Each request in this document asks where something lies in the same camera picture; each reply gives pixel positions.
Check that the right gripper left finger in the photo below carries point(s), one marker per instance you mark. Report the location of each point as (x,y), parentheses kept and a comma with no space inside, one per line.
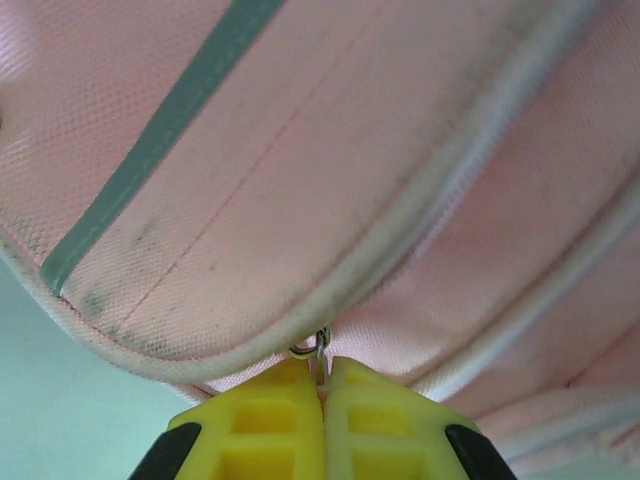
(250,430)

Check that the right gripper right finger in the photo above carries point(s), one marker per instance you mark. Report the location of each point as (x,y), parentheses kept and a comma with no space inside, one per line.
(410,430)

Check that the pink backpack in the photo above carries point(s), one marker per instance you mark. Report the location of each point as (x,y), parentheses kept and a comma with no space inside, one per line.
(300,175)

